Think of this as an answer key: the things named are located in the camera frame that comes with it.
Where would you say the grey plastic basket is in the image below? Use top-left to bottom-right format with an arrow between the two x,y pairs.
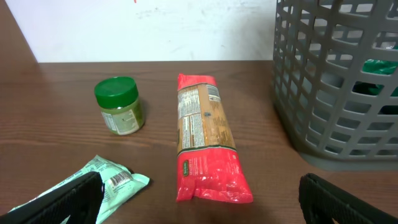
271,0 -> 397,170

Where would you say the green lidded jar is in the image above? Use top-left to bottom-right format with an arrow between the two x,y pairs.
94,77 -> 145,136

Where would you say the orange spaghetti packet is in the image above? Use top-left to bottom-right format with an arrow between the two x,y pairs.
177,73 -> 253,203

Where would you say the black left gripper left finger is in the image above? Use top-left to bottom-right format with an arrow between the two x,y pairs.
1,172 -> 104,224

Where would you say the green Nescafe coffee bag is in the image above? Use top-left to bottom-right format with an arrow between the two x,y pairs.
351,45 -> 398,116

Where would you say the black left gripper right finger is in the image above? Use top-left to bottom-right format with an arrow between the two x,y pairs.
298,173 -> 397,224

